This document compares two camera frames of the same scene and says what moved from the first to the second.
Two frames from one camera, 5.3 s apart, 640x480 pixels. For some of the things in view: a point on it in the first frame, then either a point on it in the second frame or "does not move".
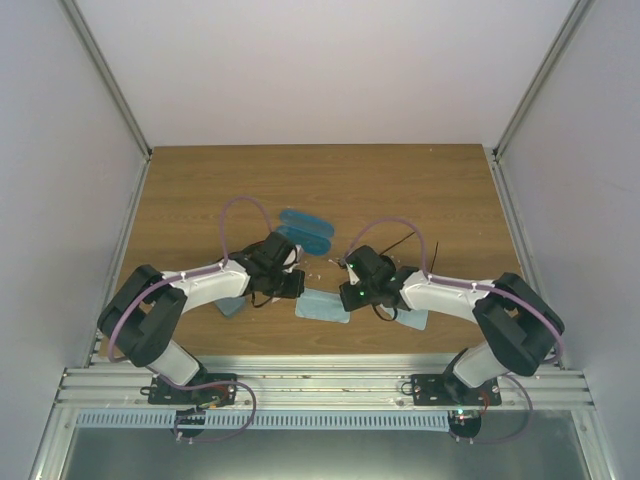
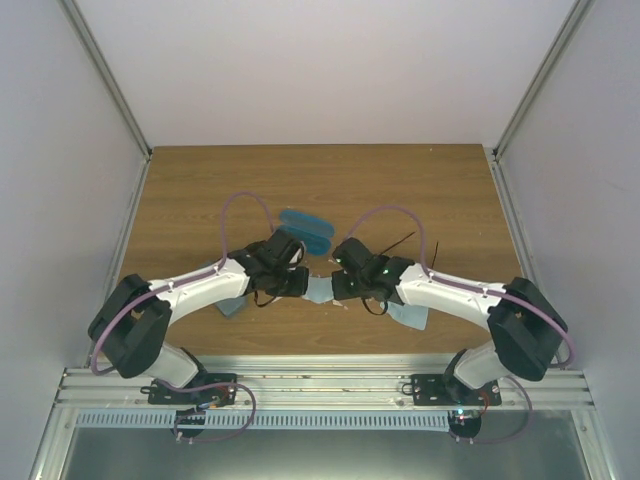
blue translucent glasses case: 311,233 does not move
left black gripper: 296,287 does not move
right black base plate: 449,390 does not move
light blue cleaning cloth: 321,305 → 320,289
